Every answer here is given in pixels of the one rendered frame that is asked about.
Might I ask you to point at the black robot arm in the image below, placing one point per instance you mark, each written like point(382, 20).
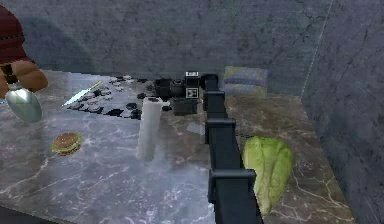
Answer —
point(226, 150)

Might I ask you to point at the red and brown figure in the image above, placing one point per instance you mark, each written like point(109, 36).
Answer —
point(13, 50)

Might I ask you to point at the white cylinder vessel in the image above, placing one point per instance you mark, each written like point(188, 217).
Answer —
point(150, 130)

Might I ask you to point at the blue and yellow sponge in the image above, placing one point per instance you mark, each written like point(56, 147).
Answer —
point(246, 81)

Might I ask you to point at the silver spoon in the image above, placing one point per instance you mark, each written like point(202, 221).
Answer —
point(24, 105)

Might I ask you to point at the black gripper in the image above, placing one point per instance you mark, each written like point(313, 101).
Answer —
point(178, 88)

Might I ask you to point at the small burger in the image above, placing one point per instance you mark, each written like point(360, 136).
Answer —
point(66, 144)

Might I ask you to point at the green lettuce head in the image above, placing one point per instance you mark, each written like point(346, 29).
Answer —
point(271, 166)

